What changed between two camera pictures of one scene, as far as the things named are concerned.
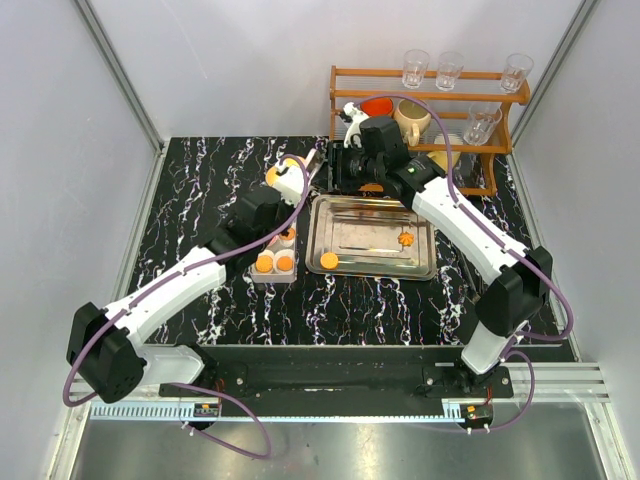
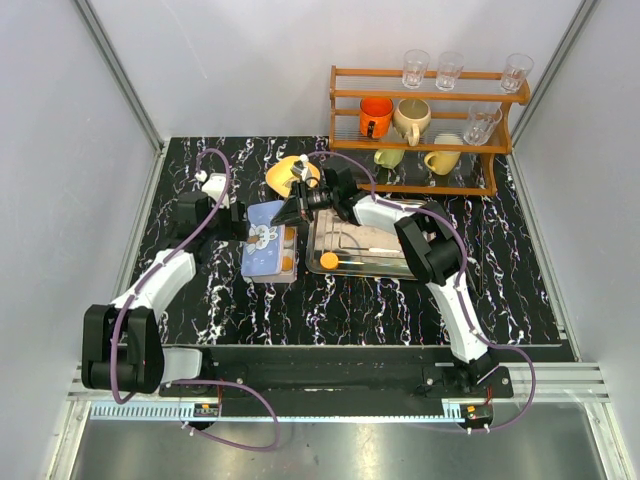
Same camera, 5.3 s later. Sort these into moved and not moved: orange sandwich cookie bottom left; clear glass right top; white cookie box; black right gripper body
Moved: black right gripper body
Not moved: orange sandwich cookie bottom left; clear glass right top; white cookie box
